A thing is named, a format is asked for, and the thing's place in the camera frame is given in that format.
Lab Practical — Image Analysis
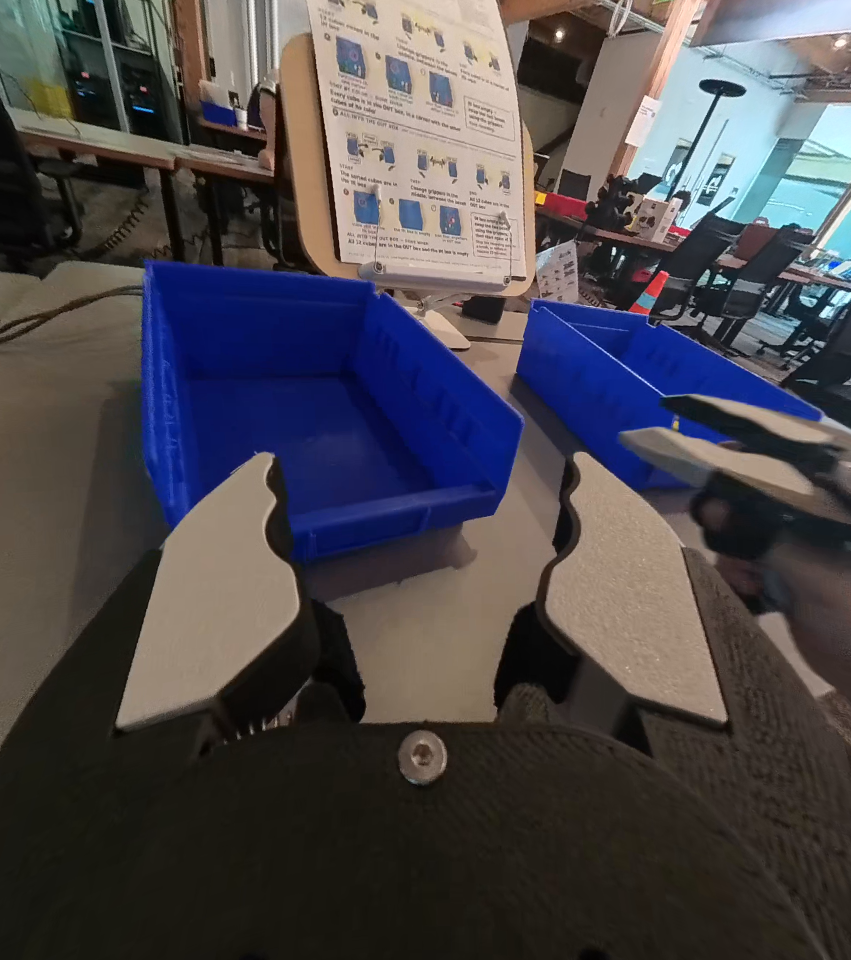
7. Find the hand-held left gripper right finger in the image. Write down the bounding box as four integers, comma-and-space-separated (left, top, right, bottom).
535, 452, 730, 732

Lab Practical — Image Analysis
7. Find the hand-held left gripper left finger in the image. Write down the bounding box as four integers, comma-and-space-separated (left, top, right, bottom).
114, 452, 322, 735

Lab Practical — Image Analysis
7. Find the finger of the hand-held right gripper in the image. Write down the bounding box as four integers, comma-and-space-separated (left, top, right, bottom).
618, 427, 817, 504
661, 393, 843, 451

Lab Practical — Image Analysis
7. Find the blue plastic bin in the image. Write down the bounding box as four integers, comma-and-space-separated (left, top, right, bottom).
142, 260, 525, 564
517, 298, 824, 492

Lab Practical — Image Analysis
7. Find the person's right hand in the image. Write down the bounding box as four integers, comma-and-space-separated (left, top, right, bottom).
718, 540, 851, 695

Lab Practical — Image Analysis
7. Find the orange traffic cone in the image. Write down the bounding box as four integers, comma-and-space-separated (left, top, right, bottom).
628, 270, 670, 315

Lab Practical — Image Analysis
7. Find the white cardboard box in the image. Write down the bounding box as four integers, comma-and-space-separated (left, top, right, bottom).
635, 196, 683, 243

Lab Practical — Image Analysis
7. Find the laminated picture sheet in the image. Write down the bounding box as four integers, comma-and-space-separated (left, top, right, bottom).
535, 240, 580, 305

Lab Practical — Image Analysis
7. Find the black equipment pile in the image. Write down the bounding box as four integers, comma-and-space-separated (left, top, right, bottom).
586, 174, 644, 230

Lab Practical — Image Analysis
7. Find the black floor lamp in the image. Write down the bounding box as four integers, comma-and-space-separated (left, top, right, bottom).
684, 78, 748, 200

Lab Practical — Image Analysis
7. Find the white document stand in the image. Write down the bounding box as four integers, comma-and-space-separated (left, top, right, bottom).
358, 258, 514, 351

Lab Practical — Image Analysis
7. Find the printed instruction sheet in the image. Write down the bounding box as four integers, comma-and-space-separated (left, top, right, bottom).
305, 0, 530, 280

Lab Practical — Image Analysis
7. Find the instruction sheet on wooden board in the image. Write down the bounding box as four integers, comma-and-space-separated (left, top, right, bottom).
279, 33, 537, 297

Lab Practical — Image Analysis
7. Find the long wooden table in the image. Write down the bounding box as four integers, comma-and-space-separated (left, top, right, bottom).
9, 107, 277, 264

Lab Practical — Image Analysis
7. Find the black server rack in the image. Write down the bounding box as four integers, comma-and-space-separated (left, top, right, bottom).
58, 0, 187, 144

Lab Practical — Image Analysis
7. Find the yellow storage bin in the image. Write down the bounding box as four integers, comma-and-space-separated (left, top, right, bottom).
24, 75, 74, 121

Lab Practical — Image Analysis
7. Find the white wall notice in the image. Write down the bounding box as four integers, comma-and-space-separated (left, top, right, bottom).
626, 96, 664, 147

